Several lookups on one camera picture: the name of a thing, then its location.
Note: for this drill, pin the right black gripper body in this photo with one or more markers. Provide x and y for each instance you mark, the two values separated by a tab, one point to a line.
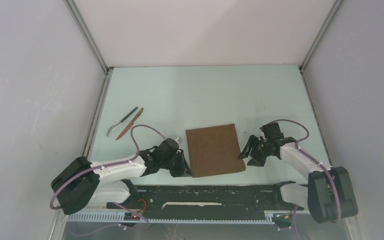
261	148

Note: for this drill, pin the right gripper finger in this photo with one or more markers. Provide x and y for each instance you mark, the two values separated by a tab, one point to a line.
258	161
247	148

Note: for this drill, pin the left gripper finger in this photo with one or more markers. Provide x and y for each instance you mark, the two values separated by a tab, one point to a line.
185	169
176	172

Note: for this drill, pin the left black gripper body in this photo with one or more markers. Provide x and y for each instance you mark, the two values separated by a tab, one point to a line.
172	162

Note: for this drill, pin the brown cloth napkin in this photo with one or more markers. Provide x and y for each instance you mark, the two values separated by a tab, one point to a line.
214	151

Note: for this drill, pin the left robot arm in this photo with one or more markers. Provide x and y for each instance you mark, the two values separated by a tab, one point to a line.
84	183

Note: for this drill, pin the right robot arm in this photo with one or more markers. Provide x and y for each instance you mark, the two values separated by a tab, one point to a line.
312	169

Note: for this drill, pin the brown wooden knife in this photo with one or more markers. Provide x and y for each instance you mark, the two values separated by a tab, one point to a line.
130	124

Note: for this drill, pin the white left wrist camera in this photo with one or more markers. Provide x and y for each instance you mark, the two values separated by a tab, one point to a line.
178	140

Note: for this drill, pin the aluminium frame rail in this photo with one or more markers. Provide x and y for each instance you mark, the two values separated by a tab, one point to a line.
322	201

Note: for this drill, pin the fork with dark handle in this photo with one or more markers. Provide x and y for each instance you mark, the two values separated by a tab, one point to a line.
121	121

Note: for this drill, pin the white toothed cable duct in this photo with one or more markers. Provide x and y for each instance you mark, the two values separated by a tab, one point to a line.
126	217

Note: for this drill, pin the right corner aluminium post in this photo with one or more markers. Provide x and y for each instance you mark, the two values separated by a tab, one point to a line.
321	33

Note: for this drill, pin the corner aluminium post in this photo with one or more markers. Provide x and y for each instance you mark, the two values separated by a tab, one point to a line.
321	33
86	33

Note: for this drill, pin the left corner aluminium post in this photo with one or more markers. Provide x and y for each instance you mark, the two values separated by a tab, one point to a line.
86	33

